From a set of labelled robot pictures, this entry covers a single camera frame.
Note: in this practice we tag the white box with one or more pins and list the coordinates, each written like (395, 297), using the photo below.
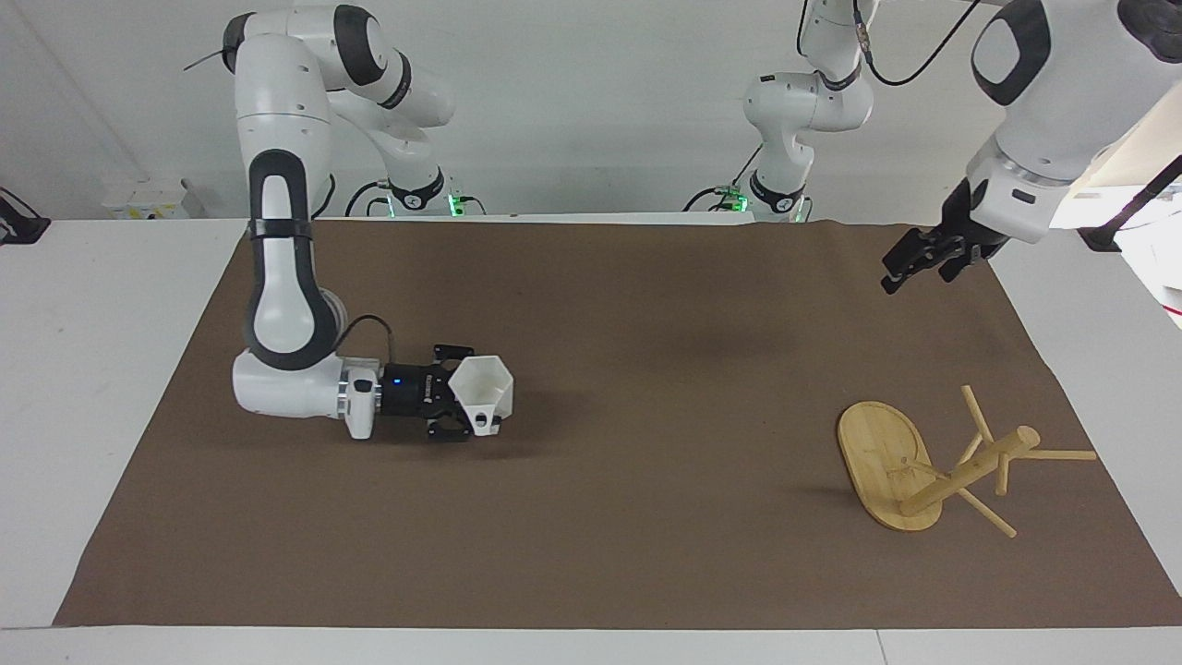
(148, 200)

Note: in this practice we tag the white hexagonal cup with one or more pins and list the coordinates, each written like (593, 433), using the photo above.
(480, 388)

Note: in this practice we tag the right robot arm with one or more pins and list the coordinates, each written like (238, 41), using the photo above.
(277, 277)

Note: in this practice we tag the wooden cup rack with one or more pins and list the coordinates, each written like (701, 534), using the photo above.
(882, 462)

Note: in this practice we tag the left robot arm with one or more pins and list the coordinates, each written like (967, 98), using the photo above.
(1062, 83)

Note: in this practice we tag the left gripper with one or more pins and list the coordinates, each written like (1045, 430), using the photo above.
(970, 231)

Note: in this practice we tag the black stand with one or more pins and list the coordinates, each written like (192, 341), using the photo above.
(1131, 208)
(23, 226)

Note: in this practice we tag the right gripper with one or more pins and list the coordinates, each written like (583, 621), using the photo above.
(406, 391)

